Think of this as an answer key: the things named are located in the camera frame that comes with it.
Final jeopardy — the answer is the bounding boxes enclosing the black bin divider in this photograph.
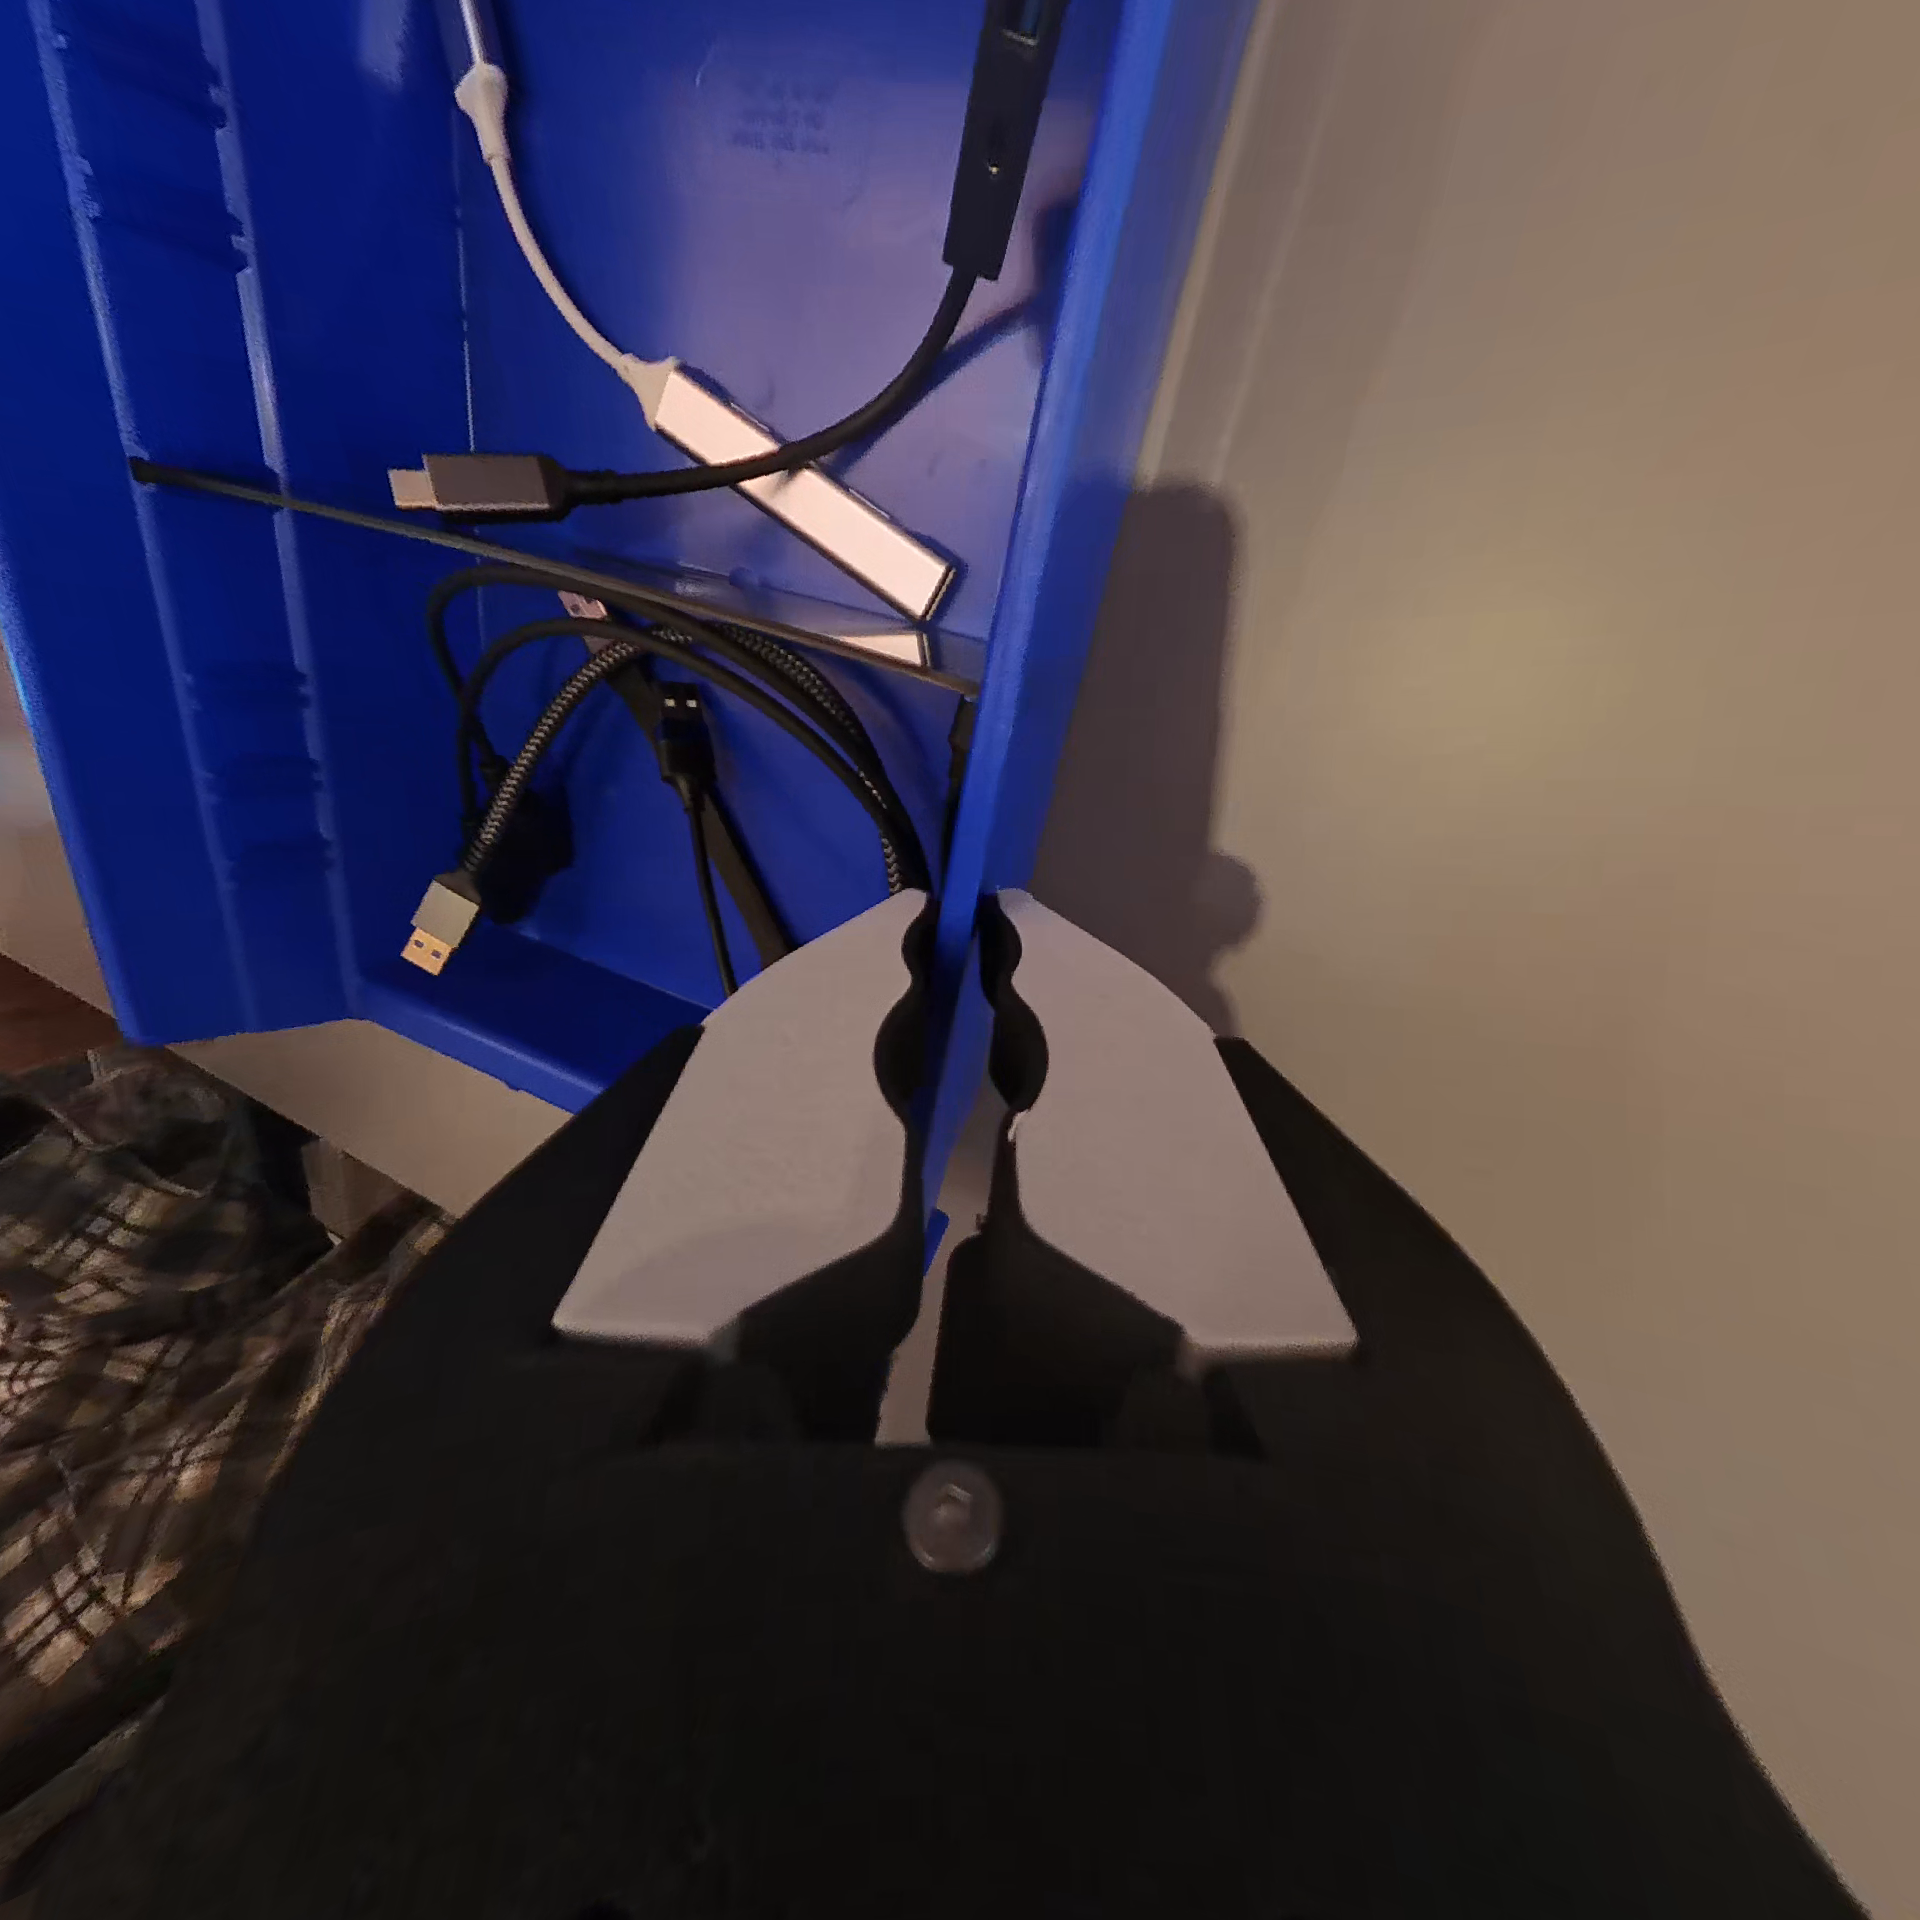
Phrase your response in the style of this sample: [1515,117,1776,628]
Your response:
[127,457,985,700]

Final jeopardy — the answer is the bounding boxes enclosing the black cable grey plugs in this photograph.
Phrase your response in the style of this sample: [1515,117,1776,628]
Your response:
[424,559,963,932]

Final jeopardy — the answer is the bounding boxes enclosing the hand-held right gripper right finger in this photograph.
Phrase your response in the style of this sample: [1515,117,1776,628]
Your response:
[975,887,1361,1363]

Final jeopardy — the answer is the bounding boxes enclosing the braided usb cable gold plug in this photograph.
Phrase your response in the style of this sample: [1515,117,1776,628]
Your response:
[397,622,911,980]

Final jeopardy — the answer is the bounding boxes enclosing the person's plaid shirt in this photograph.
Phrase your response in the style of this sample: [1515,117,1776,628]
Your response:
[0,1050,453,1920]

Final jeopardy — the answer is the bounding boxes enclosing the dark slim usb hub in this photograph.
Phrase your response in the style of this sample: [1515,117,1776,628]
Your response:
[386,0,1075,528]

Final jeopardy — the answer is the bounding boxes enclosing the slim silver hub white cable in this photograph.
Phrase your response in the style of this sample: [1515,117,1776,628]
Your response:
[446,0,963,622]

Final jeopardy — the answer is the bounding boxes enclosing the blue plastic bin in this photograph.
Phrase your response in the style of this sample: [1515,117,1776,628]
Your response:
[0,0,1261,1224]

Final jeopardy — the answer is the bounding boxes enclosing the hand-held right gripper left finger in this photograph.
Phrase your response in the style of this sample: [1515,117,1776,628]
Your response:
[552,889,940,1344]

